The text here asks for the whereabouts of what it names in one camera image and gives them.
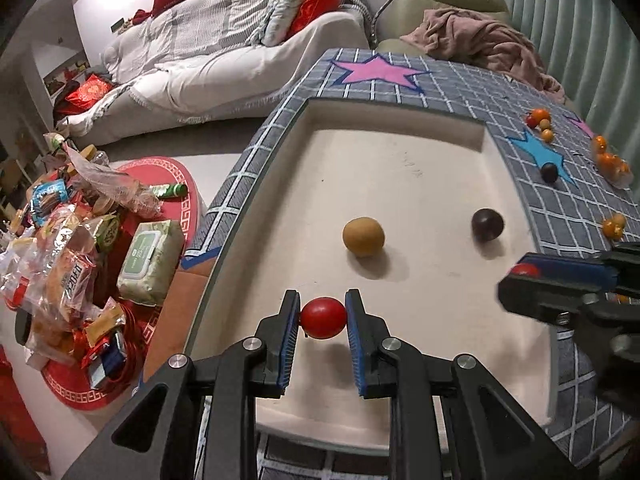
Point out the red round patterned stool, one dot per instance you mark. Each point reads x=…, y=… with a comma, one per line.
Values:
x=160, y=180

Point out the brown round kiwi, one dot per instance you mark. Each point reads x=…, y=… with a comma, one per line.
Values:
x=363, y=237

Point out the pile of snack packets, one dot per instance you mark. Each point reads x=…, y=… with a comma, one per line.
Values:
x=65, y=260

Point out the small orange kumquat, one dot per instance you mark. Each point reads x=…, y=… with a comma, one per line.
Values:
x=610, y=229
x=599, y=143
x=606, y=160
x=539, y=114
x=623, y=169

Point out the grey checked star tablecloth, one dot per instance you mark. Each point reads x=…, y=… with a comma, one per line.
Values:
x=540, y=105

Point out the green bottle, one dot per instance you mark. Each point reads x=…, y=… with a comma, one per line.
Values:
x=170, y=190

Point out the green wet wipes pack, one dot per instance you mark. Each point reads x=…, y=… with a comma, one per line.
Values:
x=150, y=262

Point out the red patterned gift bag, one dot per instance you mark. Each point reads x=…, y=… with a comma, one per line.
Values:
x=85, y=92

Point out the pink crumpled blanket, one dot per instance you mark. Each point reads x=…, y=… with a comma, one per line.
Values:
x=480, y=42

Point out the red shiny cushion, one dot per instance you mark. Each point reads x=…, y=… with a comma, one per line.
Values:
x=315, y=2

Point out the dark purple plum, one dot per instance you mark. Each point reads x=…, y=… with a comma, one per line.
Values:
x=487, y=224
x=549, y=172

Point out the white rectangular tray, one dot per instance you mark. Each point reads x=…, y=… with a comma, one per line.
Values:
x=415, y=170

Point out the small red cherry tomato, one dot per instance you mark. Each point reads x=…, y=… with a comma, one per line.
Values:
x=526, y=269
x=531, y=121

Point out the pale green curtain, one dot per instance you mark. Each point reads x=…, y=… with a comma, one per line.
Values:
x=570, y=30

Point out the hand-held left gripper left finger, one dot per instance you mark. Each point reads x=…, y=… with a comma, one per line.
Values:
x=291, y=340

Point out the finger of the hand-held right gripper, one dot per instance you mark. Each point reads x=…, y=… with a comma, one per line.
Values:
x=540, y=297
x=575, y=270

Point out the sofa with white cover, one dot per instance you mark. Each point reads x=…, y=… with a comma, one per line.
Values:
x=215, y=65

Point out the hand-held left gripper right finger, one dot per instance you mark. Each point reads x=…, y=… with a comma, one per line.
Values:
x=354, y=345

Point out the small yellow kumquat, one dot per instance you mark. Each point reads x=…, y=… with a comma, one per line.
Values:
x=620, y=219
x=545, y=123
x=548, y=135

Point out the large red tomato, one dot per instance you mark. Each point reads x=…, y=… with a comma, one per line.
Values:
x=323, y=318

